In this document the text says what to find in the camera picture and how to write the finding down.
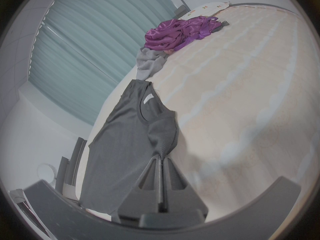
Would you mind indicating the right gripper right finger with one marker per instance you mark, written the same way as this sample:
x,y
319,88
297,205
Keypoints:
x,y
183,199

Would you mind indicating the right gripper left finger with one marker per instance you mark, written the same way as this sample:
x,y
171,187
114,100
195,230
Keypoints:
x,y
140,199

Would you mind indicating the black T-shirt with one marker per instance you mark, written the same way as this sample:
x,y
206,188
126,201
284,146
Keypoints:
x,y
120,144

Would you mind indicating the bed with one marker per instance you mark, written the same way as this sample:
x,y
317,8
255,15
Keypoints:
x,y
237,96

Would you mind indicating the round white ceiling lamp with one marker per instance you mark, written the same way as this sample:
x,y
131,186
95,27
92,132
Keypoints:
x,y
46,171

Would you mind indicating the grey knit garment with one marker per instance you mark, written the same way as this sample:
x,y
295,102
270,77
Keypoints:
x,y
150,64

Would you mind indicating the blue-green curtain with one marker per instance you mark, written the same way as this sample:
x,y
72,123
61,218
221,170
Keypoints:
x,y
70,79
107,21

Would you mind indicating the pink garment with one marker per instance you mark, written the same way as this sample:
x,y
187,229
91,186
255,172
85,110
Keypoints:
x,y
169,51

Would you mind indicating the purple satin garment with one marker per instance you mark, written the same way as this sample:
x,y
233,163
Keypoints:
x,y
172,32

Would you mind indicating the black lace garment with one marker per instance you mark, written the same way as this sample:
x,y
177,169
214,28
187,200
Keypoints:
x,y
222,25

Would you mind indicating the white printed pillow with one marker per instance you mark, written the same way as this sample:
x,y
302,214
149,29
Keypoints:
x,y
205,10

